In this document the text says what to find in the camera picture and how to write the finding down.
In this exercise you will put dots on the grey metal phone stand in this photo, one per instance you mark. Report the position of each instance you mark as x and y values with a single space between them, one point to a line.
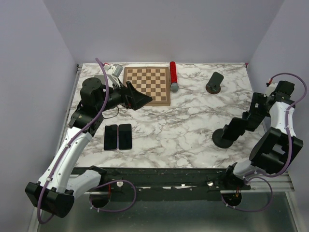
101 78

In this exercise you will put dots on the brown round phone stand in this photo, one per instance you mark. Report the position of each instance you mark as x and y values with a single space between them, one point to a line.
213 85

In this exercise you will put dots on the purple-cased black phone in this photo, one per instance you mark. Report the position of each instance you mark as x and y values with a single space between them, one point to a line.
111 137

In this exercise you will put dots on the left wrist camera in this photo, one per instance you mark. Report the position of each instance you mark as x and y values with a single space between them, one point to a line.
113 72

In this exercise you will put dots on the red handled microphone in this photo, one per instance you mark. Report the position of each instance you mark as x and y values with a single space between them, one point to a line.
173 77

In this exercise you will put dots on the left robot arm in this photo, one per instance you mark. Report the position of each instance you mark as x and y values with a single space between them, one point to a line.
55 192

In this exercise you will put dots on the black front mounting rail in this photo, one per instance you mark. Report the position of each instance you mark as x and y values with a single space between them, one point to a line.
175 184

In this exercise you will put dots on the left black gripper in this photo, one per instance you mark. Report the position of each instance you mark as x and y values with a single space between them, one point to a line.
135 100

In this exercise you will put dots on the wooden chessboard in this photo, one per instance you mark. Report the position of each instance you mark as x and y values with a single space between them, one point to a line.
151 81

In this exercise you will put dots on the black round phone stand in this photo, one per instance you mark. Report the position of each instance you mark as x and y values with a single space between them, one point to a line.
219 141

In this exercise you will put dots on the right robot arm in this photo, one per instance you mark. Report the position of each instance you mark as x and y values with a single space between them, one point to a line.
277 148

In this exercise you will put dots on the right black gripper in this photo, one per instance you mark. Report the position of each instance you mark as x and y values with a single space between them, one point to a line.
258 98

